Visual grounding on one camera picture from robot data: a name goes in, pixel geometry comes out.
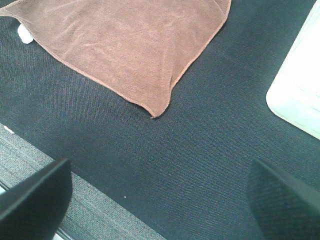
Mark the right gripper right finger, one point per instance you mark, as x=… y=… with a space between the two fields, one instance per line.
x=284 y=207

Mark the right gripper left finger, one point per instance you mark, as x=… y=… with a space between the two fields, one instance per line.
x=35 y=208

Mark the brown towel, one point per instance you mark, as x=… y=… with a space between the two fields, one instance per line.
x=139 y=49

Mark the white towel label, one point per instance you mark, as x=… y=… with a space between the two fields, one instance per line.
x=24 y=34

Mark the black table cloth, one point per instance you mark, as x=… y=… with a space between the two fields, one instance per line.
x=185 y=173

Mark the white plastic basket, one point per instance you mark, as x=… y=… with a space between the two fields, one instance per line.
x=294 y=94

